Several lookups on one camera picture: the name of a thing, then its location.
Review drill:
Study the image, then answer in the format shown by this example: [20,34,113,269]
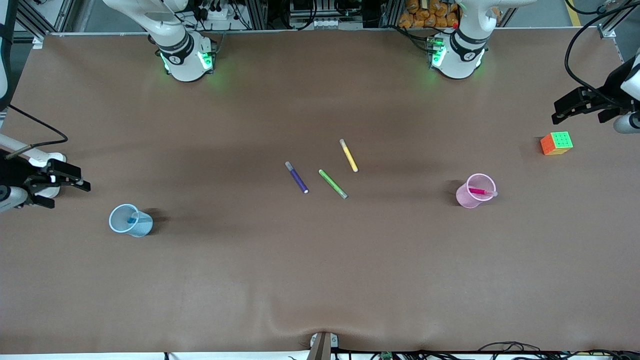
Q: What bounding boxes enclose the white desk lamp stand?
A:
[0,132,67,200]

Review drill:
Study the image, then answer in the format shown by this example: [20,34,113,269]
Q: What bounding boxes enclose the multicolour puzzle cube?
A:
[540,131,574,156]

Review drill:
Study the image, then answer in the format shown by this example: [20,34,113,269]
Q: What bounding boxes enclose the light blue mesh cup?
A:
[108,203,154,238]

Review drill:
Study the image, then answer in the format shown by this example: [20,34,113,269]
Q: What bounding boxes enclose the pink mesh cup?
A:
[455,173,497,209]

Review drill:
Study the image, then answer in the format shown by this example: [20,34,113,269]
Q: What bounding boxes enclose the orange net bag items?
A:
[397,0,461,29]

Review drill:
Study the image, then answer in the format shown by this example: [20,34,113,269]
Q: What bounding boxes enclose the purple marker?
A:
[285,161,309,194]

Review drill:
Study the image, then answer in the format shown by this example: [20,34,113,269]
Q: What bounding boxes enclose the yellow marker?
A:
[339,138,359,173]

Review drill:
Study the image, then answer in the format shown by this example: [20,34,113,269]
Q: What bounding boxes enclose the green marker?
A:
[318,169,348,200]

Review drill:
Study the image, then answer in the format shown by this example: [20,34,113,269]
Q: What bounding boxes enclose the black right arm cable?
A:
[2,102,69,160]

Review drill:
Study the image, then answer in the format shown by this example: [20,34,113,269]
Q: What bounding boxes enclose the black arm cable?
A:
[564,0,633,103]
[2,102,69,160]

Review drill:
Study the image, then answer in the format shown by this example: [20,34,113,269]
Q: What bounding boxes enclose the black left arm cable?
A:
[564,0,633,103]

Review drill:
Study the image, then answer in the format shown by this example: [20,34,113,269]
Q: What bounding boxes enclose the aluminium frame profile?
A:
[597,0,640,39]
[15,0,51,42]

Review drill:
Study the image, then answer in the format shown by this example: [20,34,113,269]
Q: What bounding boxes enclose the black cable bundle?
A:
[420,341,640,360]

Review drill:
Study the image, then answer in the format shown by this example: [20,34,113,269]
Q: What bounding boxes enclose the metal table edge bracket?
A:
[306,331,340,360]

